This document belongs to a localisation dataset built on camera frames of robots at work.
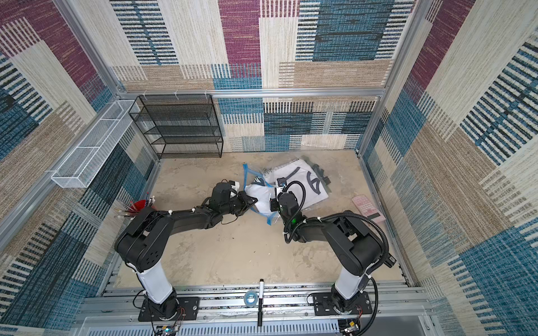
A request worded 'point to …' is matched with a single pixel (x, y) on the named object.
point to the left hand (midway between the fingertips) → (260, 199)
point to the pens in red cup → (125, 213)
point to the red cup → (137, 206)
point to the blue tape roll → (251, 298)
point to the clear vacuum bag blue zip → (251, 173)
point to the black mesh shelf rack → (179, 125)
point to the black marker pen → (260, 312)
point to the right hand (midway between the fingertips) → (279, 190)
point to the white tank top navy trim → (314, 189)
